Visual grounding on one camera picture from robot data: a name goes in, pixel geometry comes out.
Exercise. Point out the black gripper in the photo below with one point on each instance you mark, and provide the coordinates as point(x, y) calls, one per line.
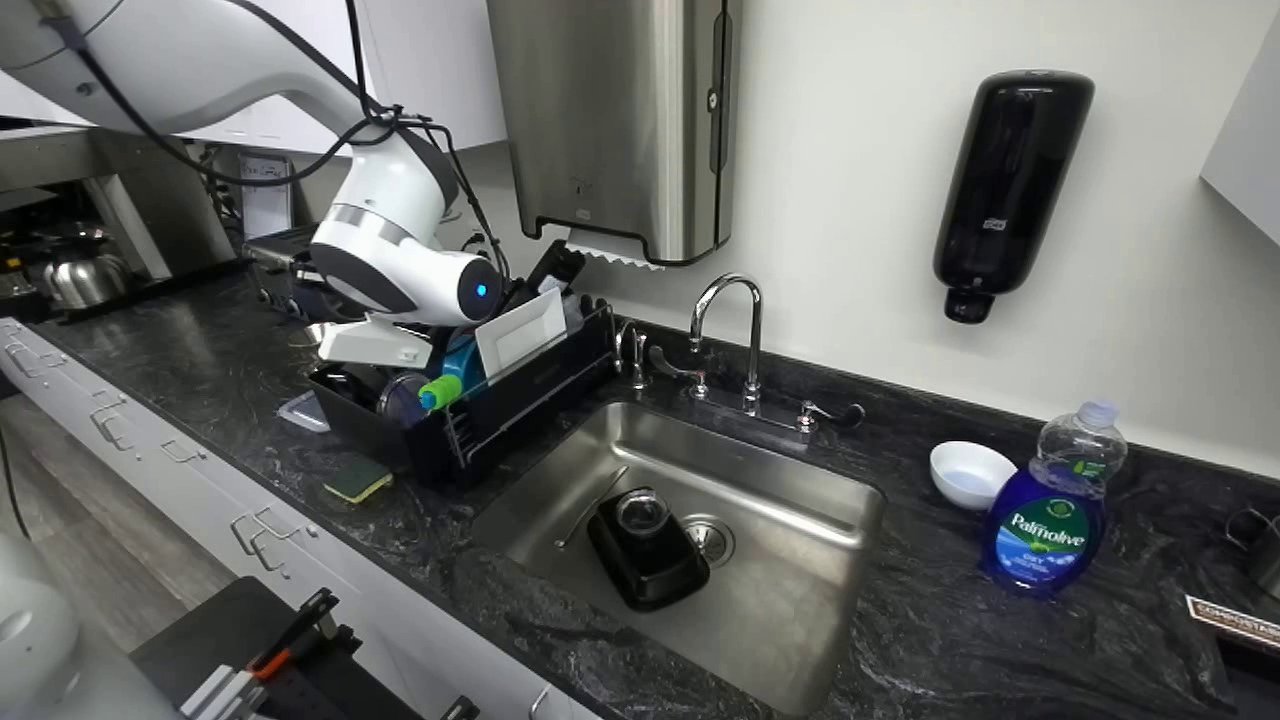
point(313, 300)

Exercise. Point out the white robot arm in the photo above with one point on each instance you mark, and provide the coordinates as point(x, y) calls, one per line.
point(180, 66)

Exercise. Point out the black dish rack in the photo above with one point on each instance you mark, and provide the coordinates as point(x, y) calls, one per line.
point(452, 423)

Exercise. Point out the chrome sink faucet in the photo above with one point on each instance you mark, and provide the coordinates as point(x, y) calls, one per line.
point(706, 353)

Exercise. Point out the black container in sink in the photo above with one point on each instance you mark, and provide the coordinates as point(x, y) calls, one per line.
point(646, 549)

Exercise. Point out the stainless steel sink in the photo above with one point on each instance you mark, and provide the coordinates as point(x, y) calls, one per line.
point(783, 540)

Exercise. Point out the blue dish soap bottle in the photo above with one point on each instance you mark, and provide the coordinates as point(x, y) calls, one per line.
point(1048, 518)

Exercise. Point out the blue plastic bowl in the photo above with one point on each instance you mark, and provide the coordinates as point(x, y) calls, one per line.
point(465, 365)

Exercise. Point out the green bottle cap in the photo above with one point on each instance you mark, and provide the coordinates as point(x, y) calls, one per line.
point(443, 392)

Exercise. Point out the green yellow sponge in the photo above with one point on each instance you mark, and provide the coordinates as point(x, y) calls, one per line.
point(356, 478)

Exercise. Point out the steel pot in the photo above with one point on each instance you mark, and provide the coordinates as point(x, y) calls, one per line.
point(81, 287)

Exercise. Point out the steel paper towel dispenser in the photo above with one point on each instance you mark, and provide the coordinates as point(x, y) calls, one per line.
point(623, 119)

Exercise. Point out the small white bowl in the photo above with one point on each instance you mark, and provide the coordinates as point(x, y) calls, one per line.
point(968, 475)

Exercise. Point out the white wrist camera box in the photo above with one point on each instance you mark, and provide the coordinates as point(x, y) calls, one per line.
point(369, 340)

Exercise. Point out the black wall soap dispenser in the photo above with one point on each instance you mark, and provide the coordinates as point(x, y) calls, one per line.
point(1013, 157)

